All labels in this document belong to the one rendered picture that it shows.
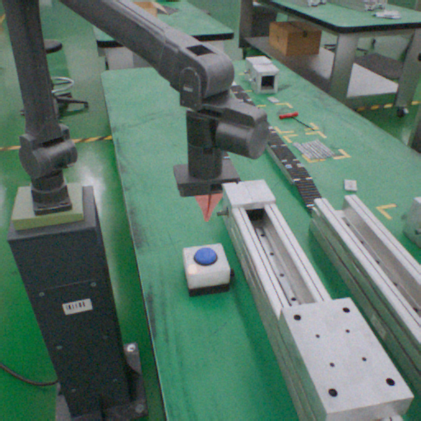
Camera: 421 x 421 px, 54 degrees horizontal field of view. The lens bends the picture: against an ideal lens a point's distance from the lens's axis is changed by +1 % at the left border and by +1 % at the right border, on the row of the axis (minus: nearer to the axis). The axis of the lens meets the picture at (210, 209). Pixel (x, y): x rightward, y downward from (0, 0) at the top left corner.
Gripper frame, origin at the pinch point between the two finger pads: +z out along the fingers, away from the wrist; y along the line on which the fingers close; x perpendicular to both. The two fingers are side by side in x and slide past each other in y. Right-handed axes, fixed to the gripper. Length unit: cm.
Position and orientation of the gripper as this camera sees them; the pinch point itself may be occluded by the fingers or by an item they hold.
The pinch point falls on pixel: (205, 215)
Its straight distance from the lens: 72.6
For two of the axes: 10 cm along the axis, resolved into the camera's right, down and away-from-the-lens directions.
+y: 9.8, -1.1, 1.5
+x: -1.9, -5.5, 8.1
